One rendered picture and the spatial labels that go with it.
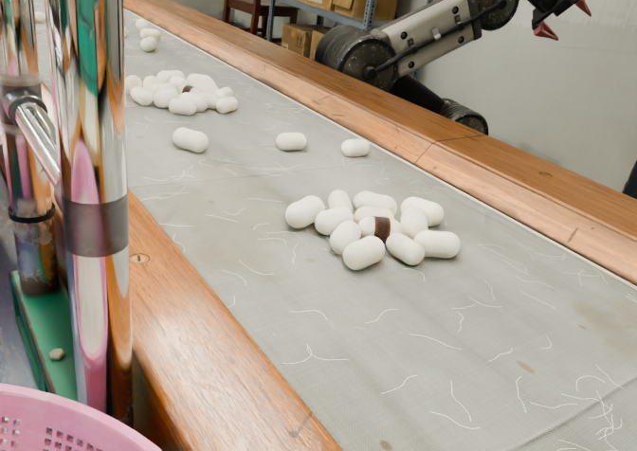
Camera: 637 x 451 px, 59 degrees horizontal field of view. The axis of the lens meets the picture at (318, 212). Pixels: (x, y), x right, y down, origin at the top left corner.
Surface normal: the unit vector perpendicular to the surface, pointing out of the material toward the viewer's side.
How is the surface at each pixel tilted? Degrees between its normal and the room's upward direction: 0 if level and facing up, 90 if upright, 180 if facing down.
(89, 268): 90
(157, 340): 0
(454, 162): 45
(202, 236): 0
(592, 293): 0
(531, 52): 90
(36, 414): 75
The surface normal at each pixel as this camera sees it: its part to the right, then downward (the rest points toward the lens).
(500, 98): -0.85, 0.14
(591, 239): -0.48, -0.51
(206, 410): 0.13, -0.89
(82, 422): -0.28, 0.14
